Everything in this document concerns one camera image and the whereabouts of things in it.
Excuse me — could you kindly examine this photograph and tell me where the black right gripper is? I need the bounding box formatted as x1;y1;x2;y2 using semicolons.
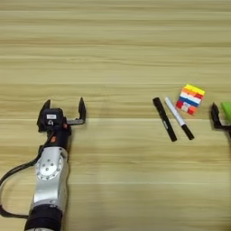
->
209;102;231;140

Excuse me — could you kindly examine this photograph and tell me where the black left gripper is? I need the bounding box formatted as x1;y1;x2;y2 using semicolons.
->
36;97;88;151

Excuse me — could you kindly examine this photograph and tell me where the multicolour puzzle cube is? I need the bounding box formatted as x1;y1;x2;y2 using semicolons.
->
175;83;207;116

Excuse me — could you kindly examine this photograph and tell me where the white marker with black cap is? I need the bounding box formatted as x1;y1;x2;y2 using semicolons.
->
163;97;196;142

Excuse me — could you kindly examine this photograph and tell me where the all black marker pen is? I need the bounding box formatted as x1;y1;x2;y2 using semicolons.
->
152;97;179;143

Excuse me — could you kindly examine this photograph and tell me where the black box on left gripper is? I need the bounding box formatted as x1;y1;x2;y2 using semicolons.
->
40;107;65;131

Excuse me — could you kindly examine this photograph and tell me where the green rectangular block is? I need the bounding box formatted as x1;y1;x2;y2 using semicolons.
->
220;101;231;125

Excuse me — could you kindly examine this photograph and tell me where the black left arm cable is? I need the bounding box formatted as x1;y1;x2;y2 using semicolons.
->
0;135;55;219

